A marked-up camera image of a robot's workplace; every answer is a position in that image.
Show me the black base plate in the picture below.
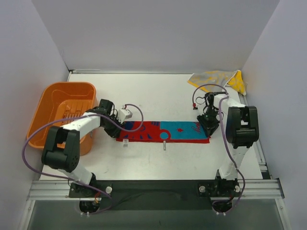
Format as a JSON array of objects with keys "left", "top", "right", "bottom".
[{"left": 68, "top": 179, "right": 241, "bottom": 213}]

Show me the aluminium front rail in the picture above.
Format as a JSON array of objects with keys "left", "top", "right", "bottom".
[{"left": 27, "top": 179, "right": 284, "bottom": 200}]

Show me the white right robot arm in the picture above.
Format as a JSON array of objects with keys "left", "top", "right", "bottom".
[{"left": 193, "top": 92, "right": 259, "bottom": 196}]

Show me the orange plastic basket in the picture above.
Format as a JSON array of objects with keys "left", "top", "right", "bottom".
[{"left": 26, "top": 82, "right": 98, "bottom": 156}]

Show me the red blue patterned towel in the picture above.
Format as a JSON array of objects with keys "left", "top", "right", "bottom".
[{"left": 116, "top": 121, "right": 210, "bottom": 144}]

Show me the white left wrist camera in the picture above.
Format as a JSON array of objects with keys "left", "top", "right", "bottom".
[{"left": 117, "top": 108, "right": 133, "bottom": 122}]

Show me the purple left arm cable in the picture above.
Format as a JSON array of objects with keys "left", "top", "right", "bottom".
[{"left": 21, "top": 103, "right": 144, "bottom": 215}]

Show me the grey yellow towel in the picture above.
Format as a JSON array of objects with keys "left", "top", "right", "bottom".
[{"left": 188, "top": 70, "right": 246, "bottom": 95}]

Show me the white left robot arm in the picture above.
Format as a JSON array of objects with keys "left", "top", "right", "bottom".
[{"left": 42, "top": 99, "right": 132, "bottom": 197}]

